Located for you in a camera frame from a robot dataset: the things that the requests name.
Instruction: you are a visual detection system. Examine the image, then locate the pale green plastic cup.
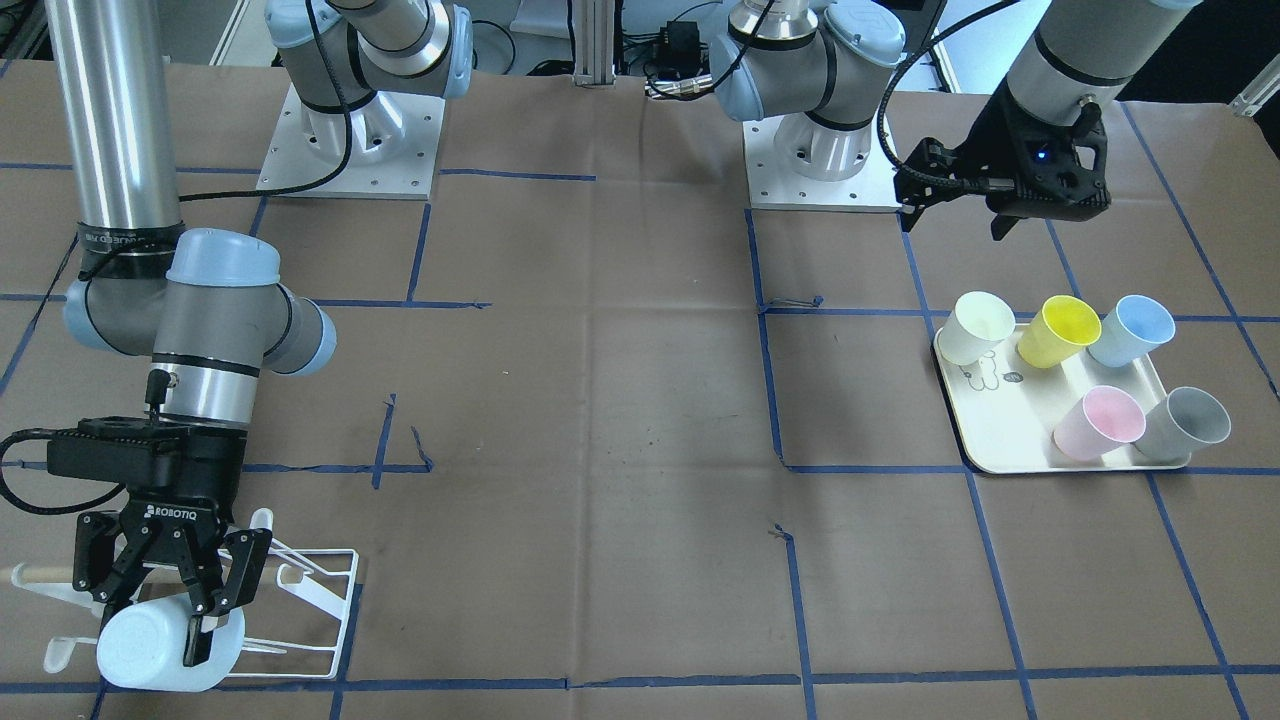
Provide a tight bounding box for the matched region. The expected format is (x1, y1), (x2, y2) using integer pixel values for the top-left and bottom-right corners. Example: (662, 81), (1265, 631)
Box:
(934, 291), (1016, 366)

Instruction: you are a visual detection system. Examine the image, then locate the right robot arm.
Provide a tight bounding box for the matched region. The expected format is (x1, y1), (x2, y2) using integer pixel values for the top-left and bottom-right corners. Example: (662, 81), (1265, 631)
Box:
(44, 1), (337, 687)

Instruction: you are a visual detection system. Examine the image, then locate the cream plastic tray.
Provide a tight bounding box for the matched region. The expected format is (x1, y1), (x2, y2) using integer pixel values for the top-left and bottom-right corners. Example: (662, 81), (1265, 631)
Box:
(934, 323), (1190, 474)

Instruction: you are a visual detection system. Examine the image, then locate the light blue plastic cup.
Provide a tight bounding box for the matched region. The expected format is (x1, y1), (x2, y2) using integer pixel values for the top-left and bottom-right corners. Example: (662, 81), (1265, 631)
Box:
(96, 594), (244, 692)

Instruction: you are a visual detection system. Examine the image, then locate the white wire cup rack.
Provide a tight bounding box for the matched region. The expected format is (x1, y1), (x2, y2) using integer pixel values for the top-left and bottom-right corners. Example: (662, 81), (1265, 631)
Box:
(9, 509), (360, 691)

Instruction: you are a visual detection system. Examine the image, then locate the yellow plastic cup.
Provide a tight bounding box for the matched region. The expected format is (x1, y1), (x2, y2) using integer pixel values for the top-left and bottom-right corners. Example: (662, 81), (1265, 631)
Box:
(1016, 295), (1102, 369)

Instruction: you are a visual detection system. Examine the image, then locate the pink plastic cup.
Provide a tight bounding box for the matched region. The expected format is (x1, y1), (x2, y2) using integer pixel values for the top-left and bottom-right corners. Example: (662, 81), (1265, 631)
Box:
(1051, 386), (1147, 461)

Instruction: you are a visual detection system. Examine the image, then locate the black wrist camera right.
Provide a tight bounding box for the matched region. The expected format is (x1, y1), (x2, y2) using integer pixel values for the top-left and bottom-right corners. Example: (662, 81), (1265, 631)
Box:
(47, 416), (187, 489)

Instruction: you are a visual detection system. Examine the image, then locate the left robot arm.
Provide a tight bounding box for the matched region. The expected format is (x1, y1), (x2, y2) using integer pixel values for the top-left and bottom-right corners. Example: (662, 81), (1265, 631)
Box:
(709, 1), (1193, 241)

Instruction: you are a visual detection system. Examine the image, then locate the aluminium frame post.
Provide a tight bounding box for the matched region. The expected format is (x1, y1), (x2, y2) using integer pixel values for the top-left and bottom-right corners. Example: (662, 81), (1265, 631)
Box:
(566, 0), (622, 87)

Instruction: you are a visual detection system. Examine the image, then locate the black braided cable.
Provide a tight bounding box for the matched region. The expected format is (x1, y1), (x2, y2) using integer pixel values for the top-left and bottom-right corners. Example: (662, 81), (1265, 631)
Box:
(876, 0), (1030, 201)
(0, 430), (125, 518)

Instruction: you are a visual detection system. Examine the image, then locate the grey plastic cup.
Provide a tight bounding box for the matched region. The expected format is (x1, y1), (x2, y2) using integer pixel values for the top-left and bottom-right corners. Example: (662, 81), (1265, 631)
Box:
(1134, 386), (1233, 462)

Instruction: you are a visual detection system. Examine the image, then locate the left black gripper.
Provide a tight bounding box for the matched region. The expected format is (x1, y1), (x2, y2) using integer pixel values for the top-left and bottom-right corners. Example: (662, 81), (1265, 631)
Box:
(970, 95), (1111, 241)

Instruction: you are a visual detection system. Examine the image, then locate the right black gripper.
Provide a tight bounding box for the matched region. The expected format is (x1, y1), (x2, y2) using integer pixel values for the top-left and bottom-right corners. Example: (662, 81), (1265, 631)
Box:
(76, 425), (273, 667)

